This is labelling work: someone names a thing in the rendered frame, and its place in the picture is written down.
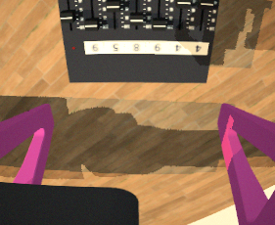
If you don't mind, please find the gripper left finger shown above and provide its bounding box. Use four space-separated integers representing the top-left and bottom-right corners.
0 104 54 185

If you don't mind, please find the black lighting desk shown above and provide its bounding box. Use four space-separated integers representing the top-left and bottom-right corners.
58 0 219 83

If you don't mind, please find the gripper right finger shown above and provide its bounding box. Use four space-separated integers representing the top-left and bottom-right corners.
217 104 275 225

